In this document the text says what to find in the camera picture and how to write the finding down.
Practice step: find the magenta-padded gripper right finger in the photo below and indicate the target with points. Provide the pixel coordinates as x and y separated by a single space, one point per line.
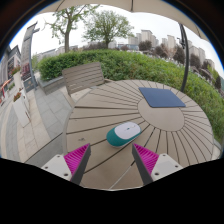
146 160

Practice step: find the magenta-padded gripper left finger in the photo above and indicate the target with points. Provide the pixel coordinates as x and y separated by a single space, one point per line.
76 160

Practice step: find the white and teal computer mouse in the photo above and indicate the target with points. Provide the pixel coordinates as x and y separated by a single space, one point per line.
124 133

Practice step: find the dark blue square mouse pad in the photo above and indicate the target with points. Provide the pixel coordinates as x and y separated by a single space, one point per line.
161 97

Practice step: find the white planter with flowers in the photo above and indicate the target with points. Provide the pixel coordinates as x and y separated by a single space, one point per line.
17 78
20 110

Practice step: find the beige slatted outdoor chair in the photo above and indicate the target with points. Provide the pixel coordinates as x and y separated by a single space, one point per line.
83 77

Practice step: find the green trimmed hedge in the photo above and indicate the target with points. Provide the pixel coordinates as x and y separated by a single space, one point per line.
140 66

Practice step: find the dark curved umbrella pole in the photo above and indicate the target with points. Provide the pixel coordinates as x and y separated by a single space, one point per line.
186 60

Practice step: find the tall grey sign pillar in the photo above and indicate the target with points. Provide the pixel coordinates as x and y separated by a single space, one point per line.
26 56

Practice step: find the distant high-rise buildings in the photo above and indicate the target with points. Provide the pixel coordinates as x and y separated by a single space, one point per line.
146 36

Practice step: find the tall thin-crowned tree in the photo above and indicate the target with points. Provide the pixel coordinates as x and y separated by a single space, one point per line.
67 30

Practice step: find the round leafy green tree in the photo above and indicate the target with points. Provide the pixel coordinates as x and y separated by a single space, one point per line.
107 25

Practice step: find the beige patio umbrella canopy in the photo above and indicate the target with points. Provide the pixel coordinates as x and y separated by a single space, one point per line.
110 4

